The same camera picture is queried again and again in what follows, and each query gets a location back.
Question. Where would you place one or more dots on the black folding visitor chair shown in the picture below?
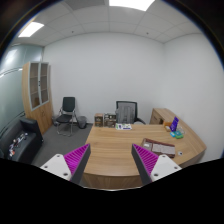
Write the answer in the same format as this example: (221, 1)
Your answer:
(67, 112)

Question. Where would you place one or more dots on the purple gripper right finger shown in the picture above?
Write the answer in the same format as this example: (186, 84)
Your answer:
(152, 167)

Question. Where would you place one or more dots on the wooden office desk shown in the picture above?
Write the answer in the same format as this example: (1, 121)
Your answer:
(111, 164)

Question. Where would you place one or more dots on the purple standing card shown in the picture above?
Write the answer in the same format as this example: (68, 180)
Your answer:
(174, 124)

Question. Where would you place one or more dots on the right ceiling light panel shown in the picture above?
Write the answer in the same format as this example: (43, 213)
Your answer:
(141, 5)

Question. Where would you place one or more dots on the left brown cardboard box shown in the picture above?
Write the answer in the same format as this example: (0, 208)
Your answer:
(99, 118)

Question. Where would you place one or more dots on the black leather sofa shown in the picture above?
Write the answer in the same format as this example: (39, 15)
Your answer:
(29, 147)

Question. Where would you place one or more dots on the small items on sofa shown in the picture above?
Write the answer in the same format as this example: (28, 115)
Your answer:
(15, 144)

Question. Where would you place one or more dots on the left ceiling light panel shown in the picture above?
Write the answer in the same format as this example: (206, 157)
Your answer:
(30, 29)

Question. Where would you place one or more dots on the tall wooden glass cabinet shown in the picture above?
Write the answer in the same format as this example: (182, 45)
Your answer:
(36, 93)

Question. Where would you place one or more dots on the white green paper booklet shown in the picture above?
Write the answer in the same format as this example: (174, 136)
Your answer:
(120, 126)

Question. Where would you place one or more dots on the right dark cardboard box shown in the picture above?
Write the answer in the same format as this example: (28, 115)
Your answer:
(109, 120)

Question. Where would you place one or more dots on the small round desk grommet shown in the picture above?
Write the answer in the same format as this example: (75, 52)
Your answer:
(180, 153)

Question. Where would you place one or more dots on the ceiling light panel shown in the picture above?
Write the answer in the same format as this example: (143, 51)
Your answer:
(141, 5)
(30, 29)

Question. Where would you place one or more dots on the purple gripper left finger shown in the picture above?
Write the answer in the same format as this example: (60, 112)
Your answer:
(69, 166)

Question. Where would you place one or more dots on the green blue small box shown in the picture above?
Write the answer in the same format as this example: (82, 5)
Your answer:
(177, 134)

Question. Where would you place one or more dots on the black waste bin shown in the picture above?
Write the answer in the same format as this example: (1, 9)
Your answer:
(82, 122)

